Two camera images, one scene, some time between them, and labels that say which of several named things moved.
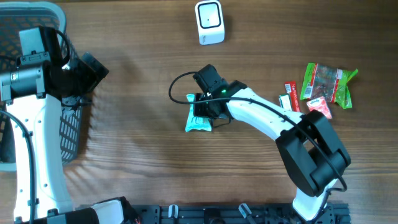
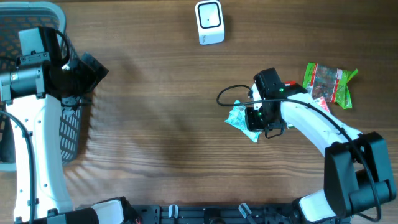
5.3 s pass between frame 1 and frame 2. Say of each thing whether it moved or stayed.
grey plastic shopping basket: stayed
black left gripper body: stayed
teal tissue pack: moved
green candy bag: stayed
